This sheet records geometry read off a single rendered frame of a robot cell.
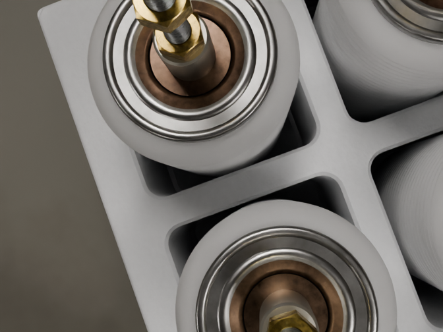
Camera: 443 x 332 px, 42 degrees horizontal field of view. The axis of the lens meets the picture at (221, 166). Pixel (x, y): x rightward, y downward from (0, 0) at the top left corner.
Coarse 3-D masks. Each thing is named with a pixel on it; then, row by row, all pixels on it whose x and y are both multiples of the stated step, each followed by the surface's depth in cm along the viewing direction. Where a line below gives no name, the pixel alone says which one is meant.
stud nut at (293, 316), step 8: (288, 312) 21; (296, 312) 20; (272, 320) 20; (280, 320) 20; (288, 320) 20; (296, 320) 20; (304, 320) 20; (272, 328) 20; (280, 328) 20; (296, 328) 20; (304, 328) 20; (312, 328) 20
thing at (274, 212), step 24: (240, 216) 25; (264, 216) 25; (288, 216) 25; (312, 216) 25; (336, 216) 25; (216, 240) 25; (336, 240) 24; (360, 240) 25; (192, 264) 25; (384, 264) 25; (192, 288) 25; (384, 288) 24; (192, 312) 25; (384, 312) 24
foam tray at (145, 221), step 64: (64, 0) 33; (64, 64) 33; (320, 64) 32; (320, 128) 32; (384, 128) 31; (128, 192) 32; (192, 192) 32; (256, 192) 32; (320, 192) 42; (128, 256) 32; (384, 256) 31
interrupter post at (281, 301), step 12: (264, 300) 24; (276, 300) 22; (288, 300) 22; (300, 300) 22; (264, 312) 22; (276, 312) 21; (300, 312) 21; (312, 312) 22; (264, 324) 21; (312, 324) 21
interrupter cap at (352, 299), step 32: (224, 256) 24; (256, 256) 24; (288, 256) 24; (320, 256) 24; (352, 256) 24; (224, 288) 24; (256, 288) 24; (288, 288) 24; (320, 288) 24; (352, 288) 24; (224, 320) 24; (256, 320) 24; (320, 320) 24; (352, 320) 24
